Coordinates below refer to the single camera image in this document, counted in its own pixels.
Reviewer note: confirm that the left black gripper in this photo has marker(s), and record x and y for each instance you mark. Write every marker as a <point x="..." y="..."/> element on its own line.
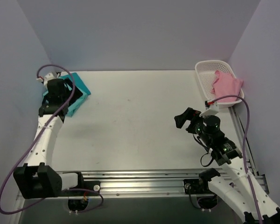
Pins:
<point x="68" y="94"/>

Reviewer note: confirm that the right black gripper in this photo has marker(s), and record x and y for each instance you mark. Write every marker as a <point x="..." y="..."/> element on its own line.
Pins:
<point x="192" y="124"/>

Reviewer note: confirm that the mint green t shirt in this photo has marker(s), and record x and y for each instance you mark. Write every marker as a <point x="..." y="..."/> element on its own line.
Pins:
<point x="52" y="102"/>

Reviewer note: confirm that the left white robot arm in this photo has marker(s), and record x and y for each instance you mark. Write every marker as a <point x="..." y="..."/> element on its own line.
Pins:
<point x="36" y="178"/>

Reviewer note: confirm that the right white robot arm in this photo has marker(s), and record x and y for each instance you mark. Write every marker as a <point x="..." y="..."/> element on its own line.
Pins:
<point x="244" y="195"/>

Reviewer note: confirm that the folded teal t shirt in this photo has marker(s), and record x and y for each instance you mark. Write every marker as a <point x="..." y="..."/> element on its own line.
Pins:
<point x="78" y="82"/>

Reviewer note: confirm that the white perforated plastic basket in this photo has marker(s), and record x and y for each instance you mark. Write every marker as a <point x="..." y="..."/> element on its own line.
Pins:
<point x="205" y="75"/>

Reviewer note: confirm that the pink t shirt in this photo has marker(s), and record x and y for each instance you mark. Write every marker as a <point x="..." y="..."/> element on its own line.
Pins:
<point x="226" y="84"/>

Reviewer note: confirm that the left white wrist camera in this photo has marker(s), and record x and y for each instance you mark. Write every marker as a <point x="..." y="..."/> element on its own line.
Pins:
<point x="44" y="80"/>

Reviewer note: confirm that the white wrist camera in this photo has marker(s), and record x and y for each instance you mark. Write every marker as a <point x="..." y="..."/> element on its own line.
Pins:
<point x="211" y="108"/>
<point x="44" y="80"/>

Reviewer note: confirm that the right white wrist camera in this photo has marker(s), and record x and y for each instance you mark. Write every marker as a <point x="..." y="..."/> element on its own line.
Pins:
<point x="211" y="108"/>

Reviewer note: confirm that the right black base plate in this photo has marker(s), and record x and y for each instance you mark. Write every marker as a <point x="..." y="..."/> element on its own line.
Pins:
<point x="193" y="186"/>

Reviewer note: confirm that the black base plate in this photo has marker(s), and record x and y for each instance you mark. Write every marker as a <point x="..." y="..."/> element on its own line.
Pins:
<point x="92" y="185"/>
<point x="193" y="186"/>

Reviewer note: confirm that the aluminium rail frame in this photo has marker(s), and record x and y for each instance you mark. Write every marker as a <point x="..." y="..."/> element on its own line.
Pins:
<point x="139" y="156"/>

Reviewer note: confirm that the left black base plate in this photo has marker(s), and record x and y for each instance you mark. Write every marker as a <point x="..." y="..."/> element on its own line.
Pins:
<point x="92" y="185"/>

